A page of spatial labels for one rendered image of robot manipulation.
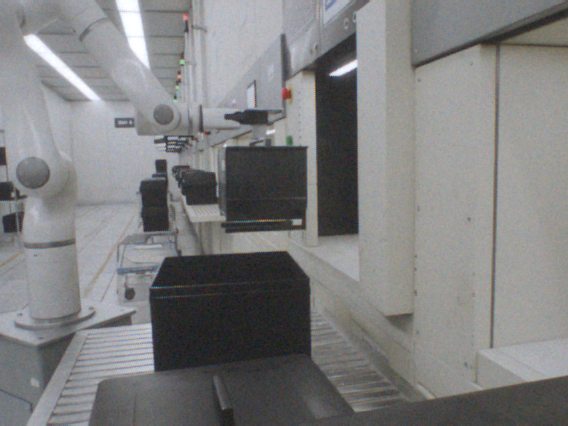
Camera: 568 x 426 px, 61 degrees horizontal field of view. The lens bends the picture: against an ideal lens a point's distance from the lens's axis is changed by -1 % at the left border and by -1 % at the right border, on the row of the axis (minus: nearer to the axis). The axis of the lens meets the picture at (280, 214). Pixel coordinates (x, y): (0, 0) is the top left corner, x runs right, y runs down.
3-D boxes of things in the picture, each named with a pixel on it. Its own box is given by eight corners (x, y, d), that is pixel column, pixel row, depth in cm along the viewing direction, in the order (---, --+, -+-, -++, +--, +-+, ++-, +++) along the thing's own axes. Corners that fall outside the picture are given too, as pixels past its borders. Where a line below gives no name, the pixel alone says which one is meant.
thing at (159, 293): (289, 322, 112) (287, 250, 110) (313, 373, 85) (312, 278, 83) (167, 331, 109) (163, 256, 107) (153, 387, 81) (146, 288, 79)
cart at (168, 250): (121, 298, 411) (118, 243, 406) (183, 293, 425) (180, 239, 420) (115, 337, 318) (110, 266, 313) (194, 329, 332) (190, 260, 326)
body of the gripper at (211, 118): (196, 134, 130) (237, 134, 132) (198, 132, 120) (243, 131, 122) (195, 106, 129) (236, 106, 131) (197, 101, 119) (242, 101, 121)
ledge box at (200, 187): (184, 202, 411) (182, 171, 409) (217, 201, 416) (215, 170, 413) (183, 205, 382) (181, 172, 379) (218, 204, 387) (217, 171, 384)
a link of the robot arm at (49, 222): (16, 249, 112) (7, 147, 110) (37, 237, 130) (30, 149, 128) (71, 246, 115) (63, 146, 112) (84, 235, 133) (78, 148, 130)
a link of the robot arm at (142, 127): (188, 99, 118) (186, 104, 127) (132, 99, 115) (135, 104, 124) (189, 134, 119) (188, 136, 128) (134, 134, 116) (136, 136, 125)
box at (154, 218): (142, 228, 511) (140, 204, 508) (169, 227, 517) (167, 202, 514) (140, 232, 482) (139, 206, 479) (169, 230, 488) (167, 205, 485)
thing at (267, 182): (218, 224, 140) (215, 114, 137) (286, 222, 145) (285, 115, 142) (228, 237, 117) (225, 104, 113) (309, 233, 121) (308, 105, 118)
